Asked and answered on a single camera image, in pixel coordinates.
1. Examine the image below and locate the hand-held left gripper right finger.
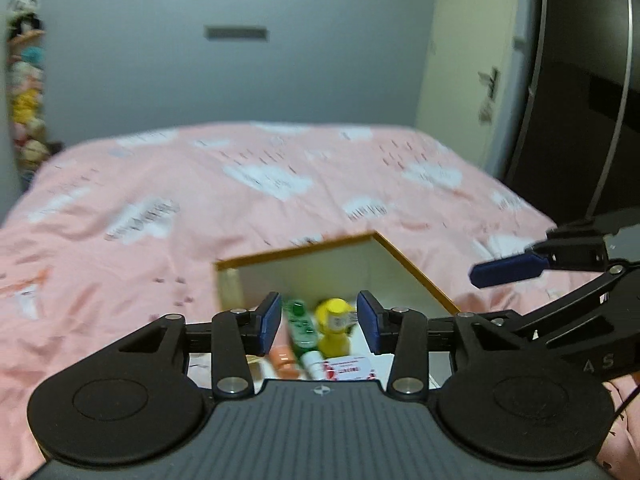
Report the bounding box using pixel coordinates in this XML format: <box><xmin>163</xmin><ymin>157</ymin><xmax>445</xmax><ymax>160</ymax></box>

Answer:
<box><xmin>355</xmin><ymin>289</ymin><xmax>527</xmax><ymax>402</ymax></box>

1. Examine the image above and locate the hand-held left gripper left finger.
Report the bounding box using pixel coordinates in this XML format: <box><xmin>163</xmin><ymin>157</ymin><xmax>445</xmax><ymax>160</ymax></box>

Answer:
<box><xmin>116</xmin><ymin>292</ymin><xmax>284</xmax><ymax>402</ymax></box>

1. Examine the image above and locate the clear tube of plush toys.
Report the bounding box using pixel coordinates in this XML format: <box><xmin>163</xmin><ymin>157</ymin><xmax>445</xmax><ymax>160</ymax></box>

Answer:
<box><xmin>6</xmin><ymin>30</ymin><xmax>55</xmax><ymax>188</ymax></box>

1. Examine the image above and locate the yellow bulb-shaped toy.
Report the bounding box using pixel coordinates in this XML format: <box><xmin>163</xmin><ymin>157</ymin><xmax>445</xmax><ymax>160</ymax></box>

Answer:
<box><xmin>314</xmin><ymin>298</ymin><xmax>357</xmax><ymax>359</ymax></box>

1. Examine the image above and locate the black door handle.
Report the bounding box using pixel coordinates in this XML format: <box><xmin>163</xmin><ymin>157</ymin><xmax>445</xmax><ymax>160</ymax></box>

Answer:
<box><xmin>477</xmin><ymin>66</ymin><xmax>501</xmax><ymax>102</ymax></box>

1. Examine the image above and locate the green tube with grey cap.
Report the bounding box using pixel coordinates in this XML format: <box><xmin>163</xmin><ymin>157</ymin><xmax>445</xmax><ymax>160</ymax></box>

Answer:
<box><xmin>281</xmin><ymin>299</ymin><xmax>327</xmax><ymax>380</ymax></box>

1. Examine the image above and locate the orange cardboard box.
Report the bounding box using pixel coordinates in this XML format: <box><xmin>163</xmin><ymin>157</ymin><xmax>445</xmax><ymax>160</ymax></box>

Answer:
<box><xmin>214</xmin><ymin>230</ymin><xmax>464</xmax><ymax>388</ymax></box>

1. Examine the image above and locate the dark thin cable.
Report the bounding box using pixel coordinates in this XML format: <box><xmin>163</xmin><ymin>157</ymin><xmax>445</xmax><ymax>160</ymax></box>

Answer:
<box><xmin>611</xmin><ymin>386</ymin><xmax>640</xmax><ymax>421</ymax></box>

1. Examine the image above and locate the red and white mint tin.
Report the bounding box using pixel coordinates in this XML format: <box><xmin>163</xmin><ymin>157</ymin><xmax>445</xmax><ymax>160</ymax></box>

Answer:
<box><xmin>321</xmin><ymin>355</ymin><xmax>377</xmax><ymax>382</ymax></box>

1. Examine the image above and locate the pink printed blanket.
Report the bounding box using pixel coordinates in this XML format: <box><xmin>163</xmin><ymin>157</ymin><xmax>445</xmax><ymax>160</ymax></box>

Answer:
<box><xmin>0</xmin><ymin>120</ymin><xmax>640</xmax><ymax>480</ymax></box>

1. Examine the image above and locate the dark wardrobe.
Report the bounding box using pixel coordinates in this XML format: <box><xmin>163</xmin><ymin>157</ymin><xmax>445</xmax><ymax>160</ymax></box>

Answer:
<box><xmin>501</xmin><ymin>0</ymin><xmax>640</xmax><ymax>228</ymax></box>

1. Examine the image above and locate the grey wall plate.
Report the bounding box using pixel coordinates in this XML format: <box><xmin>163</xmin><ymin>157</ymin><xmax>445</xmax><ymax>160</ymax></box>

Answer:
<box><xmin>204</xmin><ymin>25</ymin><xmax>269</xmax><ymax>41</ymax></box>

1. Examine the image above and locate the pink plastic bottle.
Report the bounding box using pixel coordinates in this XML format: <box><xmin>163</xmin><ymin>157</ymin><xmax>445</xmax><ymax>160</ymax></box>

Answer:
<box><xmin>266</xmin><ymin>344</ymin><xmax>302</xmax><ymax>380</ymax></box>

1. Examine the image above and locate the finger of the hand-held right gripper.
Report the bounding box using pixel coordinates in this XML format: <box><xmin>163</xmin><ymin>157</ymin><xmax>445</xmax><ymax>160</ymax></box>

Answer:
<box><xmin>469</xmin><ymin>209</ymin><xmax>640</xmax><ymax>289</ymax></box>
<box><xmin>474</xmin><ymin>261</ymin><xmax>633</xmax><ymax>343</ymax></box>

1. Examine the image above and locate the person's pink printed clothing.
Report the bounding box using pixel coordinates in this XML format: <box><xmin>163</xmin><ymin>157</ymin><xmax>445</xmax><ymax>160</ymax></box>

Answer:
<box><xmin>601</xmin><ymin>374</ymin><xmax>640</xmax><ymax>480</ymax></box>

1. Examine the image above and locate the panda plush toy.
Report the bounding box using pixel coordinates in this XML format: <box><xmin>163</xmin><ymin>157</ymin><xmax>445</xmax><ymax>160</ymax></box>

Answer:
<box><xmin>6</xmin><ymin>0</ymin><xmax>47</xmax><ymax>37</ymax></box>

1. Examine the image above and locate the cream door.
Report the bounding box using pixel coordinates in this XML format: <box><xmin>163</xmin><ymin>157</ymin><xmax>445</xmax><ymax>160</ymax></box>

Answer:
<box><xmin>414</xmin><ymin>0</ymin><xmax>540</xmax><ymax>182</ymax></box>

